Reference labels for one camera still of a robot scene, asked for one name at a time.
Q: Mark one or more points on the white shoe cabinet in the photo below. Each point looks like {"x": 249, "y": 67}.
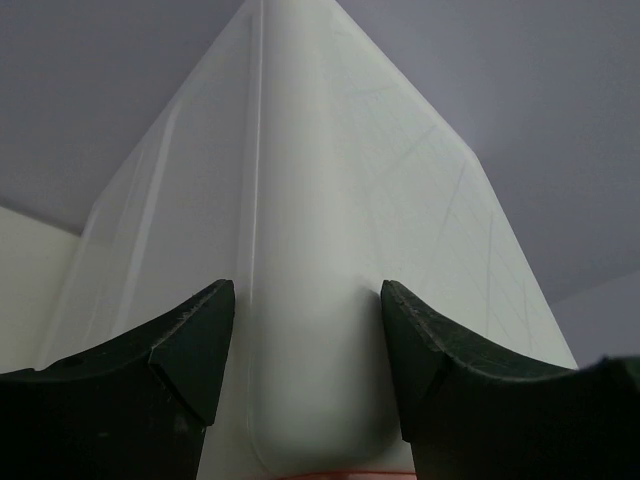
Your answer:
{"x": 298, "y": 162}

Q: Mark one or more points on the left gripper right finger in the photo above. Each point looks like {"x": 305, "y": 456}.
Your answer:
{"x": 472, "y": 409}

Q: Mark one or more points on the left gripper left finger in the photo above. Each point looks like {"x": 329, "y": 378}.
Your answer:
{"x": 135, "y": 407}

